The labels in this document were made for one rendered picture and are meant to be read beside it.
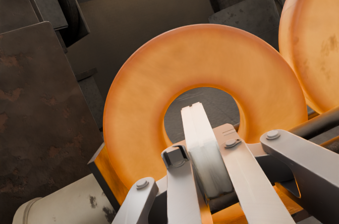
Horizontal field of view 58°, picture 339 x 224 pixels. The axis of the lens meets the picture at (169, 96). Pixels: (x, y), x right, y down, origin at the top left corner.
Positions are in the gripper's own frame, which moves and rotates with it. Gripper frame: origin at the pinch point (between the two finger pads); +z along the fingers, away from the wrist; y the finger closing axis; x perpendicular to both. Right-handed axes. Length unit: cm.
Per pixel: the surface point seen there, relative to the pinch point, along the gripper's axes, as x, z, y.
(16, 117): 3.0, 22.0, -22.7
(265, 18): -23, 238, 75
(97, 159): 0.3, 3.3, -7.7
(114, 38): 10, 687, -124
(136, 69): 5.0, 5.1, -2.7
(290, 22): 4.0, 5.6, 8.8
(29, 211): -2.6, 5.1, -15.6
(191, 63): 3.9, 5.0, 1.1
